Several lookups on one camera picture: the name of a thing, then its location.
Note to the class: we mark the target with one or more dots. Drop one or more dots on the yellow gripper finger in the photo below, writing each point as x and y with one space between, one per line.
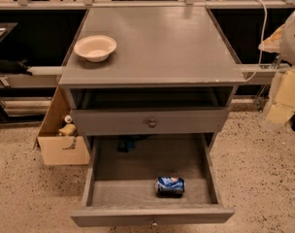
273 42
281 106

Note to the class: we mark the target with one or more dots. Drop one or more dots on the blue pepsi can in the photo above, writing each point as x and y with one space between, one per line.
170 186

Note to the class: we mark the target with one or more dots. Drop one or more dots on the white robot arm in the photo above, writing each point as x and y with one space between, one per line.
287 46

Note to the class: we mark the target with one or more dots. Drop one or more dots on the grey drawer cabinet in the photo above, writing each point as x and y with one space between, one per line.
167 58

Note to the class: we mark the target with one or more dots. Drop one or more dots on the round brass drawer knob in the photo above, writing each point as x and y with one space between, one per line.
152 123

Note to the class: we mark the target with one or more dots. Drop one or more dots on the closed grey top drawer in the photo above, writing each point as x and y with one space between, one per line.
136 122

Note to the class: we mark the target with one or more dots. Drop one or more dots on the open grey middle drawer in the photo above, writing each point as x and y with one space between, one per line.
120 186

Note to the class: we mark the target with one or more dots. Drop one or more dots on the white paper bowl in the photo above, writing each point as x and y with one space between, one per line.
95 48

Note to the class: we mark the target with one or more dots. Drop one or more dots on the white cap bottle in box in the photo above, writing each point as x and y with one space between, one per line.
67 119

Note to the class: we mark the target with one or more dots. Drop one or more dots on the cardboard box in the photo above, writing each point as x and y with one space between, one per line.
55 148

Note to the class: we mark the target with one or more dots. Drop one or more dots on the black cloth on shelf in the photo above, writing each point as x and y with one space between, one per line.
13 67

